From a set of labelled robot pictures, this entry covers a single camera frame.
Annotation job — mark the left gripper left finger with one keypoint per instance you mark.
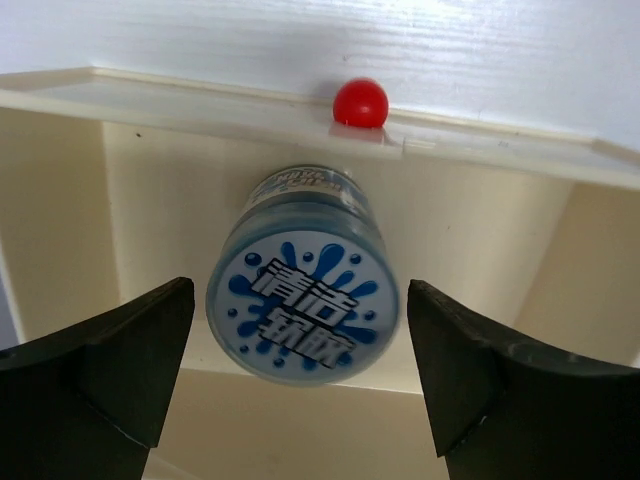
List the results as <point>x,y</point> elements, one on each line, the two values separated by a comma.
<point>90,401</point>

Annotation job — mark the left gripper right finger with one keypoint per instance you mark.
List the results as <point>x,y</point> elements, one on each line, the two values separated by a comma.
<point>503,405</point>

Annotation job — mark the blue slime jar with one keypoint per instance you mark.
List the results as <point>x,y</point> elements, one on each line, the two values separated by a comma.
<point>303,293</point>

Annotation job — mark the wooden compartment tray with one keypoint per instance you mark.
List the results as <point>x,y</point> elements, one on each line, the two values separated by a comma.
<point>114,182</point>

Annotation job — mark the red round sticker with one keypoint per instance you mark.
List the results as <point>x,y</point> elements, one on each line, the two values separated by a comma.
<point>361,103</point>

